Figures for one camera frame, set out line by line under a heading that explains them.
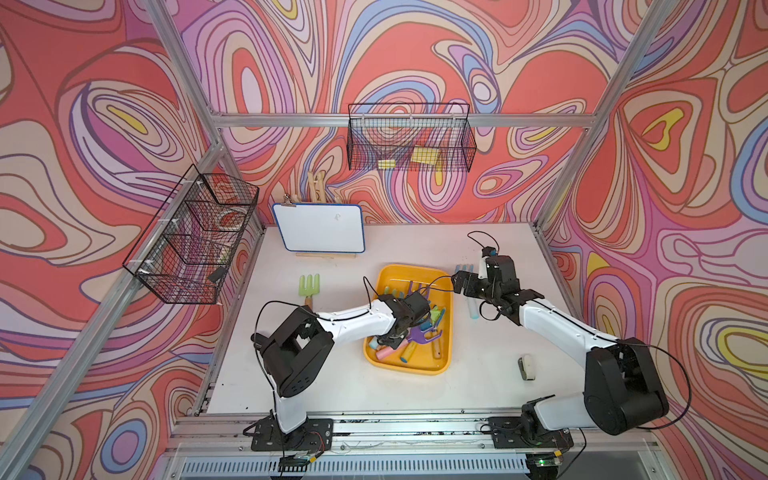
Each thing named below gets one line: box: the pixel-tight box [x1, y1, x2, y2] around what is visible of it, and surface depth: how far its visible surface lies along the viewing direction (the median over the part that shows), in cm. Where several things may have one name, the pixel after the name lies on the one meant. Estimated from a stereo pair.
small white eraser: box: [518, 354, 536, 381], surface depth 83 cm
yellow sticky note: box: [410, 147, 439, 164], surface depth 91 cm
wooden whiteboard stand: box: [295, 252, 357, 259], surface depth 110 cm
